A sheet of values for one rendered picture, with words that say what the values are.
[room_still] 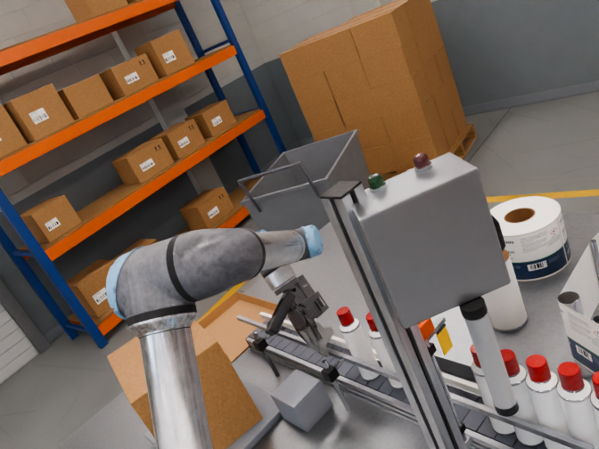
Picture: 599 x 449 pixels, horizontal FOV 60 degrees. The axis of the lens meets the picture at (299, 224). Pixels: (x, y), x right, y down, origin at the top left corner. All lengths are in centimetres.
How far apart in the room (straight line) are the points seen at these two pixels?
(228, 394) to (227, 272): 59
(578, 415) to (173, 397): 65
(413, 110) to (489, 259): 356
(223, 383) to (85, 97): 359
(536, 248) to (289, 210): 201
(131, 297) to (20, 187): 427
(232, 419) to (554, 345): 79
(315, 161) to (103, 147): 237
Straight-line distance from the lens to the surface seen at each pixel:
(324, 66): 448
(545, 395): 99
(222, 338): 190
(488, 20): 545
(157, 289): 86
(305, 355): 152
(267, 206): 325
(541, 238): 144
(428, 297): 76
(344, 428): 134
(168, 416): 88
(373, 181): 73
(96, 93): 471
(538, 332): 134
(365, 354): 129
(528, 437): 111
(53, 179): 522
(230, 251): 84
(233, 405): 140
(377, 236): 69
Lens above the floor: 175
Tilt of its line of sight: 22 degrees down
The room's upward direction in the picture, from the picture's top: 25 degrees counter-clockwise
